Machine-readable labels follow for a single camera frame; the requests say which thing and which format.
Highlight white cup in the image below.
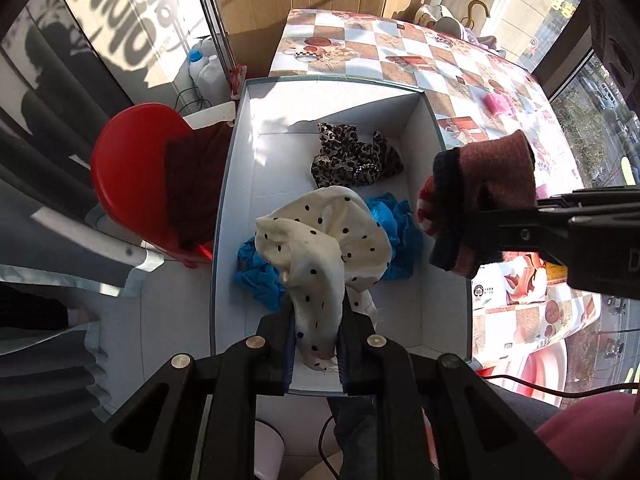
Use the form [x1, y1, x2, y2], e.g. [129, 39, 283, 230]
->
[252, 420, 286, 480]

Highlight white plastic bottle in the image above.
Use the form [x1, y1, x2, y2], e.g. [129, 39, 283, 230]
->
[197, 55, 233, 106]

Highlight white bottle blue cap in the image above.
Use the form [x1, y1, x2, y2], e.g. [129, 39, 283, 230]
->
[187, 37, 223, 86]

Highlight pile of pale clothes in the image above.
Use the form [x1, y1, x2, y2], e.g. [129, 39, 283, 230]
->
[415, 4, 506, 53]

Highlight blue cloth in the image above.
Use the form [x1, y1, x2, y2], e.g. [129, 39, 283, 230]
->
[235, 237, 288, 311]
[364, 192, 425, 281]

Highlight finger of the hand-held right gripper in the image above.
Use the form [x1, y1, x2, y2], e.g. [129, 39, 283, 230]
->
[537, 187, 607, 216]
[462, 209, 571, 263]

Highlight pink plastic basin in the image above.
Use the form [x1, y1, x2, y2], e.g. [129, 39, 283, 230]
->
[475, 340, 571, 408]

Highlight white polka dot cloth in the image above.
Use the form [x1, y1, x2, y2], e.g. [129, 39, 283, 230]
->
[254, 185, 393, 373]

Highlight person's pink garment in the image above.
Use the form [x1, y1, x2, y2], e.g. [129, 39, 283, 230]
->
[532, 392, 640, 480]

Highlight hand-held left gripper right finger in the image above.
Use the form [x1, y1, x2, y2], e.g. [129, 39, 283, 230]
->
[337, 300, 571, 480]

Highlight red handled mop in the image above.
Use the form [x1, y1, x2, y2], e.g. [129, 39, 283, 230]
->
[167, 0, 248, 101]

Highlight person's grey trousers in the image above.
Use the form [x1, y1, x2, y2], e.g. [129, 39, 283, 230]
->
[327, 380, 566, 480]

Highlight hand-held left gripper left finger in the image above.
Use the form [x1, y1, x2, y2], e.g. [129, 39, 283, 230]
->
[55, 309, 297, 480]

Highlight floral tissue pack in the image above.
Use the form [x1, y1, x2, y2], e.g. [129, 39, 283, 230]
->
[472, 252, 568, 311]

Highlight white cardboard box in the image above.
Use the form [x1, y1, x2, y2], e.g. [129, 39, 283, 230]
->
[209, 77, 475, 395]

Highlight red and black sock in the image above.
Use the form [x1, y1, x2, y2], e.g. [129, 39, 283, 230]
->
[419, 130, 538, 277]

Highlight yellow hooked handle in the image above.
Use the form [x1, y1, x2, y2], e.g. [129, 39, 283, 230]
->
[467, 0, 491, 28]

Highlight red plastic stool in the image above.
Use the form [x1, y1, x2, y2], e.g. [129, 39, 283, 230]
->
[91, 102, 236, 268]

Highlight red black cable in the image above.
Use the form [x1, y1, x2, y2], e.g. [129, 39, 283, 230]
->
[487, 374, 640, 402]

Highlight leopard print cloth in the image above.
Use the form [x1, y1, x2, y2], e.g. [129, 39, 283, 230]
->
[310, 122, 405, 188]

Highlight checkered printed tablecloth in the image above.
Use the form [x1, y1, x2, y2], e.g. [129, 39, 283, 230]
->
[269, 8, 603, 366]

